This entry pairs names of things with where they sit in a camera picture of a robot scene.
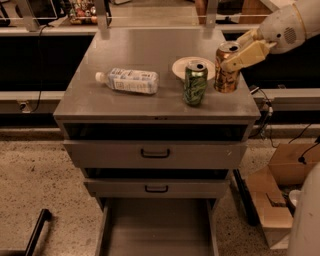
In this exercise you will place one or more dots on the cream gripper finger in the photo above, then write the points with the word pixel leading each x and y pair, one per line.
pixel 249 37
pixel 252 54

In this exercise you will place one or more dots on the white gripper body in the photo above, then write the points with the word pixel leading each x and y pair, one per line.
pixel 282 32

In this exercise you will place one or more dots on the orange soda can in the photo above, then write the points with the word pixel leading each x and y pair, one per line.
pixel 225 81

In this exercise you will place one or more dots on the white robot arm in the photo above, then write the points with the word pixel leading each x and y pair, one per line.
pixel 305 233

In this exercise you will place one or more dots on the green soda can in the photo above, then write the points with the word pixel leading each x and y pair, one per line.
pixel 195 82

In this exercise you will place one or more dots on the grey metal drawer cabinet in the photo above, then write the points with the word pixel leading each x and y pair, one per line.
pixel 89 110

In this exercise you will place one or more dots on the grey top drawer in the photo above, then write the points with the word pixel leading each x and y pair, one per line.
pixel 154 154

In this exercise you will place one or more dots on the grey middle drawer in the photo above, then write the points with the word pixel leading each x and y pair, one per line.
pixel 156 188

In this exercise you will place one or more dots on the grey open bottom drawer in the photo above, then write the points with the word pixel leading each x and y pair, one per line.
pixel 157 227

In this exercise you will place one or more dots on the small white plate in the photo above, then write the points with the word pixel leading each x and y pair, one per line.
pixel 178 67

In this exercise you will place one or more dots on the brown cardboard box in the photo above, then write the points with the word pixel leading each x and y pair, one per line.
pixel 289 166

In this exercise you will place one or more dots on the clear plastic water bottle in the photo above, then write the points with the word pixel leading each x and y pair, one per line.
pixel 129 80

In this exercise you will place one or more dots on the white bowl in box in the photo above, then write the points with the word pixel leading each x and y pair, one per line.
pixel 294 196

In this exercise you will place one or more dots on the black bar beside cabinet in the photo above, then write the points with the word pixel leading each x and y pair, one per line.
pixel 252 217

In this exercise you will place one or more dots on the basket of colourful items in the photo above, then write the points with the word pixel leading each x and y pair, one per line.
pixel 82 12

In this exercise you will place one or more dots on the black metal floor bar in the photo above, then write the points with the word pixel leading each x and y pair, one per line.
pixel 44 216

